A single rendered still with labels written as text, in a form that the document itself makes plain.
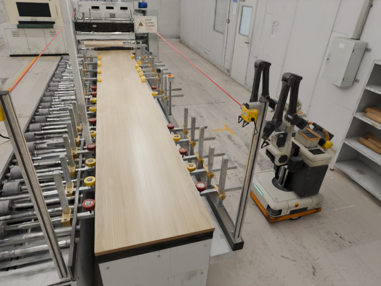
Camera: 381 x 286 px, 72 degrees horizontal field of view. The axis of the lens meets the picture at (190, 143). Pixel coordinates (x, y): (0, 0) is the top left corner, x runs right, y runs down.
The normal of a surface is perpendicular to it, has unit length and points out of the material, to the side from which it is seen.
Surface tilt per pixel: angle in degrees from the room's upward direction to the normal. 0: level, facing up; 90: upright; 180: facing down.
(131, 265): 90
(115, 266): 90
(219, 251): 0
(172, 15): 90
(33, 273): 0
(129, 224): 0
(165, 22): 90
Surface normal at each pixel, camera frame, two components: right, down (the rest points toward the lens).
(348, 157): 0.29, 0.50
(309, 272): 0.04, -0.86
